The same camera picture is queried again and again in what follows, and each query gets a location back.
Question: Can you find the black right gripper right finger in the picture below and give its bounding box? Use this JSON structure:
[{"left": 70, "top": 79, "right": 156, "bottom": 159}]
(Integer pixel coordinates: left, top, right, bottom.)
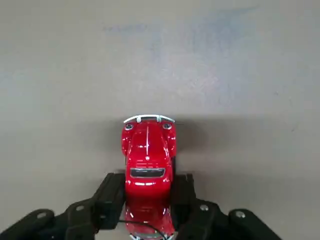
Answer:
[{"left": 171, "top": 172, "right": 285, "bottom": 240}]

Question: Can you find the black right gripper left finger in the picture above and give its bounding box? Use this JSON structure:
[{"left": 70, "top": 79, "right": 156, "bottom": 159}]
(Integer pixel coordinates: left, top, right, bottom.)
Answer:
[{"left": 0, "top": 172, "right": 126, "bottom": 240}]

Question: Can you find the red toy car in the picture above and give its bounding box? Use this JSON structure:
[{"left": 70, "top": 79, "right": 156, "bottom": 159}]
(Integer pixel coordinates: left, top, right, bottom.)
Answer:
[{"left": 121, "top": 114, "right": 178, "bottom": 240}]

